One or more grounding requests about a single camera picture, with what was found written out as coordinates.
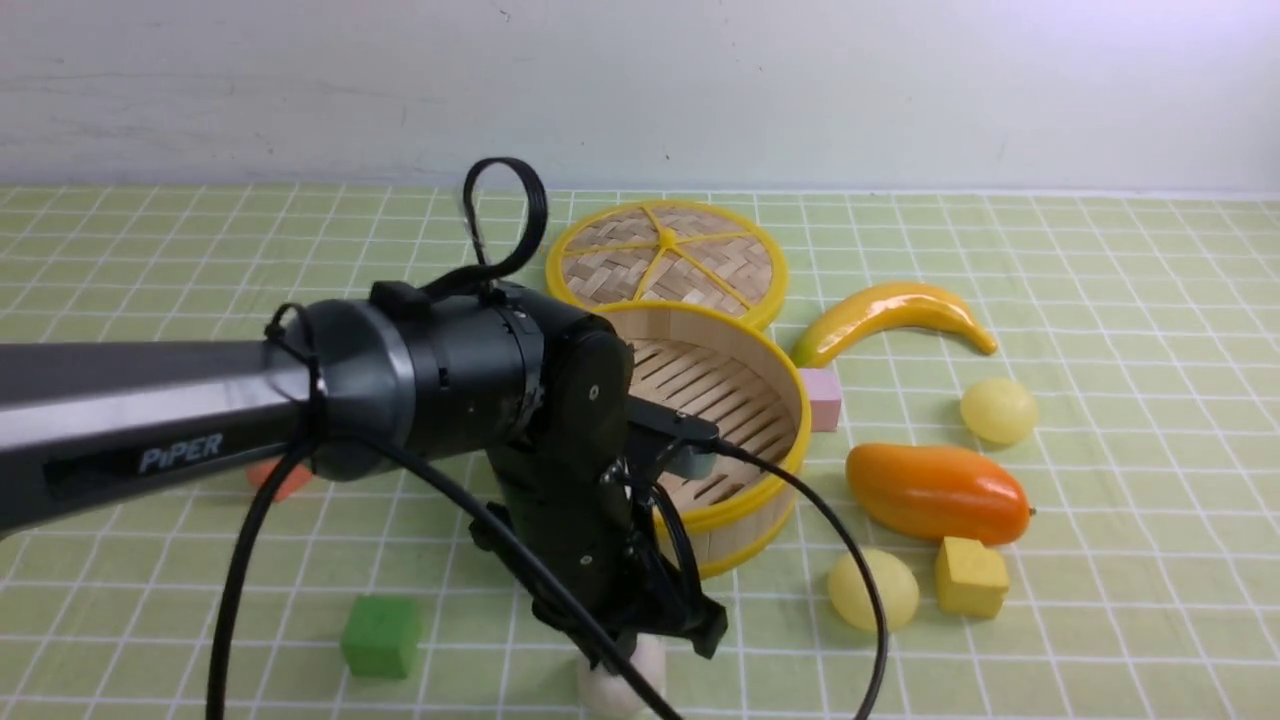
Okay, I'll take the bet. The green checkered tablecloth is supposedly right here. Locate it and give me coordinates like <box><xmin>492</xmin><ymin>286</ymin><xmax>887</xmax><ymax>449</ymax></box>
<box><xmin>1</xmin><ymin>184</ymin><xmax>1279</xmax><ymax>719</ymax></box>

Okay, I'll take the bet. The pink cube block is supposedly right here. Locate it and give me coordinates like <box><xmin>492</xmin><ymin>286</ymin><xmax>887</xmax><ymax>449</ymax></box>
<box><xmin>797</xmin><ymin>366</ymin><xmax>844</xmax><ymax>433</ymax></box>

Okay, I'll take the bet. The white bun front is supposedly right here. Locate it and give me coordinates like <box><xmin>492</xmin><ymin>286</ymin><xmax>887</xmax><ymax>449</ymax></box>
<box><xmin>579</xmin><ymin>632</ymin><xmax>668</xmax><ymax>719</ymax></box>

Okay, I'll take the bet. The yellow plastic banana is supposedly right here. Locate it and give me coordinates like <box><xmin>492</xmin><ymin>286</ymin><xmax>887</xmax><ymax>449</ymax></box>
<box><xmin>790</xmin><ymin>282</ymin><xmax>998</xmax><ymax>368</ymax></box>

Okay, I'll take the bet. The black cable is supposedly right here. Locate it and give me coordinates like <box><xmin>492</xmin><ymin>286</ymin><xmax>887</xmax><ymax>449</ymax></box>
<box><xmin>205</xmin><ymin>158</ymin><xmax>891</xmax><ymax>720</ymax></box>

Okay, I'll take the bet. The woven bamboo steamer lid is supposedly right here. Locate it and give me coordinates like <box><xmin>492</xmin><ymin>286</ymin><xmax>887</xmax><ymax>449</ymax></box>
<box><xmin>545</xmin><ymin>199</ymin><xmax>788</xmax><ymax>329</ymax></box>

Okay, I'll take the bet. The yellow cube block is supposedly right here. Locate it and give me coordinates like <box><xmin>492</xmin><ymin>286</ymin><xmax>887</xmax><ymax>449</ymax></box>
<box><xmin>934</xmin><ymin>537</ymin><xmax>1010</xmax><ymax>618</ymax></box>

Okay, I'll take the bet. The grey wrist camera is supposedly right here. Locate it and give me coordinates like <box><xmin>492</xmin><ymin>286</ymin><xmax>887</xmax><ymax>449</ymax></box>
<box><xmin>623</xmin><ymin>396</ymin><xmax>721</xmax><ymax>484</ymax></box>

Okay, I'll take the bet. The orange plastic mango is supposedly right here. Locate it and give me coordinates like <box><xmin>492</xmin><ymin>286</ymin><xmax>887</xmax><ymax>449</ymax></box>
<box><xmin>845</xmin><ymin>443</ymin><xmax>1036</xmax><ymax>546</ymax></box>

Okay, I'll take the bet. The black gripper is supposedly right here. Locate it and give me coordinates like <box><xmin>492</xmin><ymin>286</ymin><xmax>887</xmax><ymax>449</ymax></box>
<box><xmin>468</xmin><ymin>439</ymin><xmax>730</xmax><ymax>676</ymax></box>

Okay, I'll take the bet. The yellow bun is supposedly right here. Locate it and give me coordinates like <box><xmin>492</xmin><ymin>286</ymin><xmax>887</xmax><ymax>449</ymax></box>
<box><xmin>959</xmin><ymin>377</ymin><xmax>1041</xmax><ymax>445</ymax></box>
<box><xmin>827</xmin><ymin>548</ymin><xmax>920</xmax><ymax>634</ymax></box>

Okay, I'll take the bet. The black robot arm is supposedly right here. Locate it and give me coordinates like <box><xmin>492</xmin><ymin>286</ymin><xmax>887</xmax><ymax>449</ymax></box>
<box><xmin>1</xmin><ymin>284</ymin><xmax>727</xmax><ymax>664</ymax></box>

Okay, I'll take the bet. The green cube block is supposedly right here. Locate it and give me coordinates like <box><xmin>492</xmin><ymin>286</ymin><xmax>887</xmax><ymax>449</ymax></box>
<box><xmin>340</xmin><ymin>594</ymin><xmax>422</xmax><ymax>680</ymax></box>

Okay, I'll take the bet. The bamboo steamer tray yellow rim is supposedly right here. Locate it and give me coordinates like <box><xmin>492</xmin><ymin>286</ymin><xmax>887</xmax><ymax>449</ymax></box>
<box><xmin>598</xmin><ymin>301</ymin><xmax>812</xmax><ymax>578</ymax></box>

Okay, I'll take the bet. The red cube block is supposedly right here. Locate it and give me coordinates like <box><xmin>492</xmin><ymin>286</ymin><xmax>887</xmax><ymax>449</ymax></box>
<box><xmin>244</xmin><ymin>457</ymin><xmax>314</xmax><ymax>502</ymax></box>

